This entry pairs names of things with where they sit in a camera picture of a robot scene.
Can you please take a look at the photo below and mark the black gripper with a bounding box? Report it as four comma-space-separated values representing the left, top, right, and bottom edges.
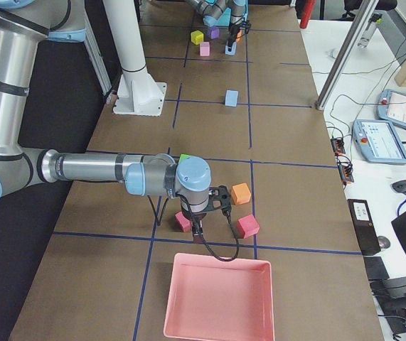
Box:
226, 20, 251, 48
188, 185, 232, 244

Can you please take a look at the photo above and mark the light blue foam cube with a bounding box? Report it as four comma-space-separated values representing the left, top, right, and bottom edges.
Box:
225, 90, 239, 107
225, 42, 237, 55

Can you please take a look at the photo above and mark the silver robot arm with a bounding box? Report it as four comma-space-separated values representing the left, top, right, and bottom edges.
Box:
0, 43, 235, 253
186, 0, 251, 53

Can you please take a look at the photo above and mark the magenta foam cube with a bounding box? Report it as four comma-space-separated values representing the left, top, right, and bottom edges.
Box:
175, 212, 192, 232

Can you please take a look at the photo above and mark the purple foam cube near blue bin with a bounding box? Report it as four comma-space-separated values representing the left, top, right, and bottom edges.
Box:
207, 26, 220, 40

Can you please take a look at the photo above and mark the blue plastic bin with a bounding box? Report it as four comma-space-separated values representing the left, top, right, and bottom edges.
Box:
217, 1, 248, 27

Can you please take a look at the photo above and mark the yellow foam cube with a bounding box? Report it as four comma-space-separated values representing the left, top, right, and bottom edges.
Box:
191, 30, 204, 45

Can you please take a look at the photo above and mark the red foam cube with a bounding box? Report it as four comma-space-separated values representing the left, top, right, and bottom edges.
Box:
236, 214, 260, 239

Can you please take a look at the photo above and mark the orange foam cube near pink tray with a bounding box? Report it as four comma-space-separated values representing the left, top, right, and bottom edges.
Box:
231, 183, 252, 205

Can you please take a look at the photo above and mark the pink plastic tray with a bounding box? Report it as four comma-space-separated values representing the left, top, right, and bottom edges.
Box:
164, 253, 275, 340

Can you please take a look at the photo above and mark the green foam cube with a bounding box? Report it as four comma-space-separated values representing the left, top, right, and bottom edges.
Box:
178, 153, 191, 163

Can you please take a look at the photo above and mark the red fire extinguisher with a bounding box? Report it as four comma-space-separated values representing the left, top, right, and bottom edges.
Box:
299, 0, 316, 29

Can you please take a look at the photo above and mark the black rectangular box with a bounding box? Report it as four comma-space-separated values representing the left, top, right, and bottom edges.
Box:
347, 199, 380, 256

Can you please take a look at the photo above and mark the teach pendant far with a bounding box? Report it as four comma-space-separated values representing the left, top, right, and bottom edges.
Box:
377, 89, 406, 129

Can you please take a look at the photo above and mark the teach pendant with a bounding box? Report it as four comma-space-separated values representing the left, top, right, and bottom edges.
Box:
353, 119, 406, 165
377, 89, 406, 129

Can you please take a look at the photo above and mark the teach pendant near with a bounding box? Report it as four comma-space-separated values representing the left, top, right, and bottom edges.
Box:
353, 119, 406, 165

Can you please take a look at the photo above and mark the black computer mouse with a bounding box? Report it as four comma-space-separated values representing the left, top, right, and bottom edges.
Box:
391, 180, 406, 195

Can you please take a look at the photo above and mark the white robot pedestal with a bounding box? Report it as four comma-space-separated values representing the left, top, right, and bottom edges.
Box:
103, 0, 167, 117

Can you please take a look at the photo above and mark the aluminium frame post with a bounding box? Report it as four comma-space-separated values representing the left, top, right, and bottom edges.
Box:
315, 0, 378, 111

